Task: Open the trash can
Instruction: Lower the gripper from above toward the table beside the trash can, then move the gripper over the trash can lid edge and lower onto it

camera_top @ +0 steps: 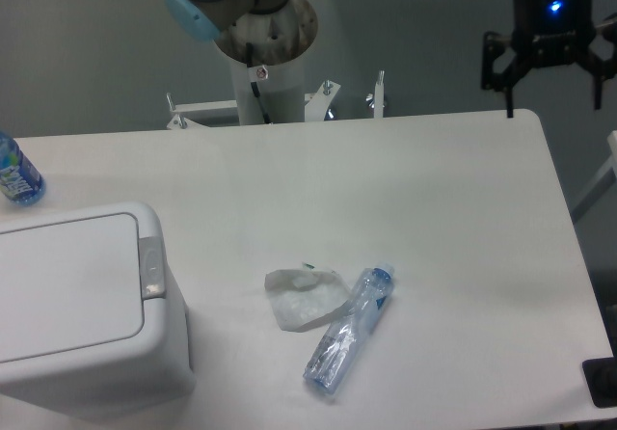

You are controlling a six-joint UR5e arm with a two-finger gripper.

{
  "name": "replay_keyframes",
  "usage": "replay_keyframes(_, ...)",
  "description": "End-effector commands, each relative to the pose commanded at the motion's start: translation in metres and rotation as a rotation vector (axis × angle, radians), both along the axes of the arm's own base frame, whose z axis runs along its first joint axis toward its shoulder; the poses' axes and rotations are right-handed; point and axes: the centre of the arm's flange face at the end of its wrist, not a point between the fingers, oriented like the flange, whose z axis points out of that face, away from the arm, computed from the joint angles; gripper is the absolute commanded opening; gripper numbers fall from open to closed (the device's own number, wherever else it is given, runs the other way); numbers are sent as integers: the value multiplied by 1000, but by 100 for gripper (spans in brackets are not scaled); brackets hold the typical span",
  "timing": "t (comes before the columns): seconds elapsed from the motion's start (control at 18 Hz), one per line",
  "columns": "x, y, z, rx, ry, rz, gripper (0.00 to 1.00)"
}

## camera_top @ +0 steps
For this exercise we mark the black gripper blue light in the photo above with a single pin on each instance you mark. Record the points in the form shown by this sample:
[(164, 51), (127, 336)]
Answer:
[(548, 33)]

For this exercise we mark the white plastic trash can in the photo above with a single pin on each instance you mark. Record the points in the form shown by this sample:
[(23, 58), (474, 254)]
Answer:
[(112, 378)]

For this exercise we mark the white trash can lid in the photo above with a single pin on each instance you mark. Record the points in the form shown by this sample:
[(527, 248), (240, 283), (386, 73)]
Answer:
[(68, 286)]

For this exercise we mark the black clamp at table edge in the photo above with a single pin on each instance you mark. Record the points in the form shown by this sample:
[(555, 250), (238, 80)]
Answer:
[(600, 375)]

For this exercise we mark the crumpled white paper wrapper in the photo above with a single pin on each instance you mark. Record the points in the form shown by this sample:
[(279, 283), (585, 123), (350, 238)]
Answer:
[(306, 297)]

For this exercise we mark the crushed clear plastic bottle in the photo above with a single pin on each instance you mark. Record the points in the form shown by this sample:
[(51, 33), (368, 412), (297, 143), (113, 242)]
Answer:
[(345, 337)]

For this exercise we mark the grey lid push button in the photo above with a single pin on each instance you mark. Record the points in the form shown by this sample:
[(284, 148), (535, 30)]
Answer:
[(152, 268)]

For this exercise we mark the blue labelled water bottle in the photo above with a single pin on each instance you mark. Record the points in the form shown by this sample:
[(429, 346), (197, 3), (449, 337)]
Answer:
[(21, 181)]

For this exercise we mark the white frame at right edge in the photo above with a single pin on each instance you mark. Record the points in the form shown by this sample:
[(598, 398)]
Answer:
[(599, 183)]

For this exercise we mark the white pedestal foot frame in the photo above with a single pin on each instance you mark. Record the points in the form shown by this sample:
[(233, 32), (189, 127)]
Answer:
[(318, 106)]

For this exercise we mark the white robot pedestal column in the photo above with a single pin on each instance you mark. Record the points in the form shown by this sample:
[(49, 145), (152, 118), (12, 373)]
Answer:
[(265, 54)]

